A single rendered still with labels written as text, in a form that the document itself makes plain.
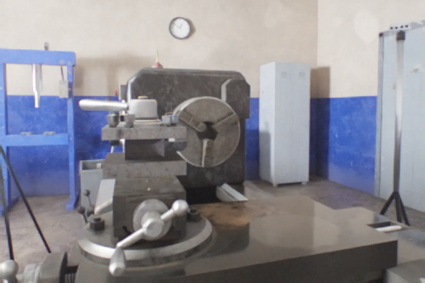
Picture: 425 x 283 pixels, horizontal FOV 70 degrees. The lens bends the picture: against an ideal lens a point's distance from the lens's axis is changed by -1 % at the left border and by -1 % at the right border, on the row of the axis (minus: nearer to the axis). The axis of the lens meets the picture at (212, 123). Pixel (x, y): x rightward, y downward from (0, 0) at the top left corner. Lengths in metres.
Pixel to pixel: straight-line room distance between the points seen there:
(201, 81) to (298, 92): 3.58
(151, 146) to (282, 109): 4.03
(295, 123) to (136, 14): 2.80
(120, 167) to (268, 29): 4.77
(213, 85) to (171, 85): 0.18
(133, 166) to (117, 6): 4.20
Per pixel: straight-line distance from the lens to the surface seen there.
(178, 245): 0.55
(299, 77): 4.80
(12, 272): 0.63
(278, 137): 4.62
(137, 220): 0.48
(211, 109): 1.08
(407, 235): 0.89
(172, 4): 4.85
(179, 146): 0.78
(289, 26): 5.47
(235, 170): 1.36
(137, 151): 0.67
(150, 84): 1.25
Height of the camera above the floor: 1.17
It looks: 3 degrees down
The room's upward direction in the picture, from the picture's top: straight up
